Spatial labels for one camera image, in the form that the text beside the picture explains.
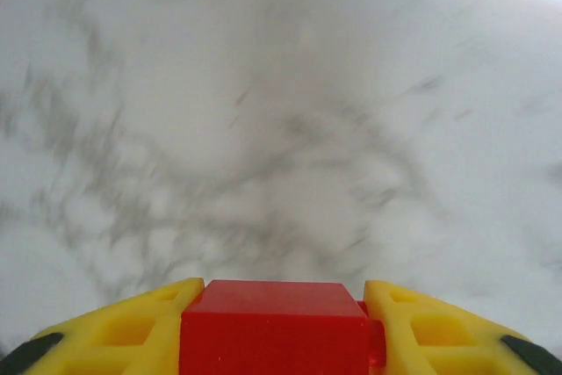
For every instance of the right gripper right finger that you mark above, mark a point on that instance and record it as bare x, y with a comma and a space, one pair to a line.
439, 335

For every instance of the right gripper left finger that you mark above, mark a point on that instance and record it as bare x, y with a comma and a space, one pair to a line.
110, 335

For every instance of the red lego brick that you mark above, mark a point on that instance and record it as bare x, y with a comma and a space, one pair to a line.
272, 331

